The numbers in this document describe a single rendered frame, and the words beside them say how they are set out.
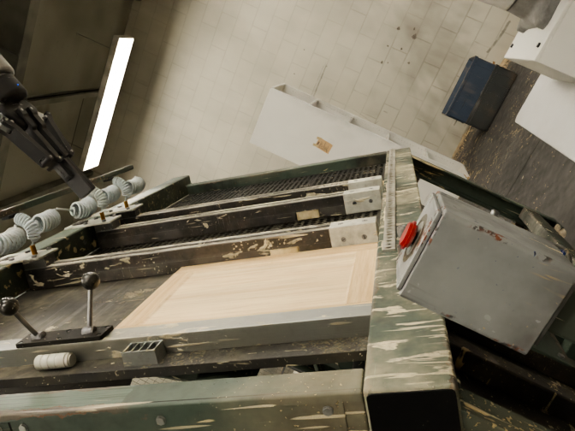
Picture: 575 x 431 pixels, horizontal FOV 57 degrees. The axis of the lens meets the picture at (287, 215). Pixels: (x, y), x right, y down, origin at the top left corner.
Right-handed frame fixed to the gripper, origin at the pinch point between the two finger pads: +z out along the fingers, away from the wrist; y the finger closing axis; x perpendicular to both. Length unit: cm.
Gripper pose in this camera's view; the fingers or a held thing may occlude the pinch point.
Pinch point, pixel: (74, 178)
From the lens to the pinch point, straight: 100.5
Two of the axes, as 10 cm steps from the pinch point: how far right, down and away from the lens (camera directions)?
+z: 6.4, 7.6, 0.9
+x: 7.4, -5.9, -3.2
